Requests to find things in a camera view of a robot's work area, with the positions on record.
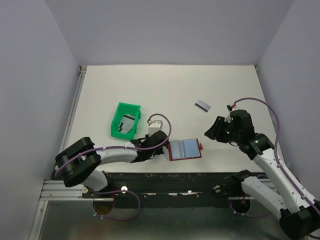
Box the green plastic card tray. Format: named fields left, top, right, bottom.
left=110, top=102, right=141, bottom=141

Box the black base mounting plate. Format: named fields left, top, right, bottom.
left=82, top=170, right=258, bottom=209

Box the left aluminium rail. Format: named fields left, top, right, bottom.
left=55, top=65, right=87, bottom=173

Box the silver card in tray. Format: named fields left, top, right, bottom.
left=118, top=114, right=136, bottom=134

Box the white striped card back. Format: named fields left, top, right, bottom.
left=162, top=146, right=170, bottom=161

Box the front aluminium rail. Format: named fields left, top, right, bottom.
left=39, top=178, right=276, bottom=201

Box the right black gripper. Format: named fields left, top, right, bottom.
left=204, top=115, right=242, bottom=143

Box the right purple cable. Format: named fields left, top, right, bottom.
left=229, top=97, right=320, bottom=238

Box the red card holder wallet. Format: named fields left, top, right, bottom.
left=167, top=138, right=203, bottom=162

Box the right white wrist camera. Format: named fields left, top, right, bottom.
left=224, top=103, right=239, bottom=123

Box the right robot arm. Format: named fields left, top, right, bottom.
left=204, top=109, right=320, bottom=240

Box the white magnetic stripe card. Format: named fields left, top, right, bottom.
left=194, top=99, right=211, bottom=113

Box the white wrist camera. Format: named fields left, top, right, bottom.
left=224, top=103, right=239, bottom=123
left=148, top=120, right=163, bottom=136

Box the aluminium rail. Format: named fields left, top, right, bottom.
left=39, top=178, right=276, bottom=201
left=55, top=65, right=87, bottom=173

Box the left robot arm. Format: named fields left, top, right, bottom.
left=55, top=130, right=169, bottom=198

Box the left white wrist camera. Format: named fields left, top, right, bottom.
left=148, top=120, right=163, bottom=136

